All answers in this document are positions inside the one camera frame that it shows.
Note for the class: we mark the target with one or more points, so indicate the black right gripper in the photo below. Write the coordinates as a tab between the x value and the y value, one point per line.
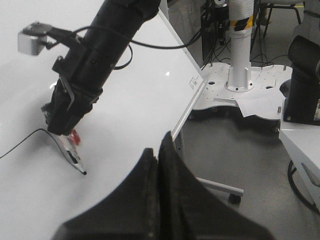
62	113

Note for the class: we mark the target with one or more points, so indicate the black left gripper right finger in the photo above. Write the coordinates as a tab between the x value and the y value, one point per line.
188	211

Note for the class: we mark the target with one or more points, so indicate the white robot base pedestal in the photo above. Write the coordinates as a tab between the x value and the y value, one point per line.
254	90

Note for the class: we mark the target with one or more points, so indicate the white whiteboard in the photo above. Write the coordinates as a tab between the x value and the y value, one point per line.
39	189

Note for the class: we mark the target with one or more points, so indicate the white side table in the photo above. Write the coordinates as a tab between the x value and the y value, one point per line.
302	142

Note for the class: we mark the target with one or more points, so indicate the white whiteboard marker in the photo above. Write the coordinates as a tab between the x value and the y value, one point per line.
69	144

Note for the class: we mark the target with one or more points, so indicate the whiteboard stand leg with caster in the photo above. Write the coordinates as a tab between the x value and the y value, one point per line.
235	194

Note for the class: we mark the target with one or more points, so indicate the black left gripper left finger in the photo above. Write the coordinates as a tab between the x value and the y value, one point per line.
130	212

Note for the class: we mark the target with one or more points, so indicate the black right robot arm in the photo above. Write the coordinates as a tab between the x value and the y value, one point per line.
91	59

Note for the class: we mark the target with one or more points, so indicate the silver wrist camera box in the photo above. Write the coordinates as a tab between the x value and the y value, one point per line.
32	39

